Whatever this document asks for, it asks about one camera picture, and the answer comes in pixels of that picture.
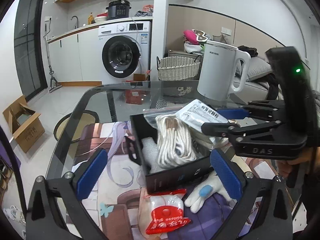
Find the black cardboard storage box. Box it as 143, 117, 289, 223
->
125, 114, 213, 194

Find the brown cardboard box on floor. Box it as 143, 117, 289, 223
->
3, 95, 45, 153

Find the white front-load washing machine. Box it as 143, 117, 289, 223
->
98, 20, 152, 85

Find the grey cushion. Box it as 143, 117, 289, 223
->
246, 57, 272, 81

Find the white electric kettle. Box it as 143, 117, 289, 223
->
197, 41, 251, 101

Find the white plush toy blue ear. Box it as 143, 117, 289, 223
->
184, 171, 237, 214

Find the white wicker basket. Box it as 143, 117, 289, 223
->
157, 56, 200, 81

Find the black jacket on sofa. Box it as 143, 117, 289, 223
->
265, 73, 279, 100

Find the black electric pressure cooker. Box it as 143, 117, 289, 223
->
106, 0, 131, 20

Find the pink clothes pile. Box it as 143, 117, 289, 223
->
183, 29, 208, 45

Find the grey sofa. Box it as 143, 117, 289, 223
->
238, 76, 281, 102

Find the kitchen faucet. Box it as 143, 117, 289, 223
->
71, 15, 79, 29

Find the white medicine granule packet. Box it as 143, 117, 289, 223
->
175, 99, 228, 132

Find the red white balloon glue pack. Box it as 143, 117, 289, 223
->
145, 189, 191, 235

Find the bagged beige rope bundle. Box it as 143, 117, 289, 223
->
143, 107, 221, 169

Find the white kitchen cabinet counter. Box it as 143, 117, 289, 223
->
48, 16, 153, 86

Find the white foam padding in box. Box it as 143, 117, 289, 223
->
142, 137, 159, 173

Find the floor mop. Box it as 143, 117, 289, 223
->
43, 23, 63, 94

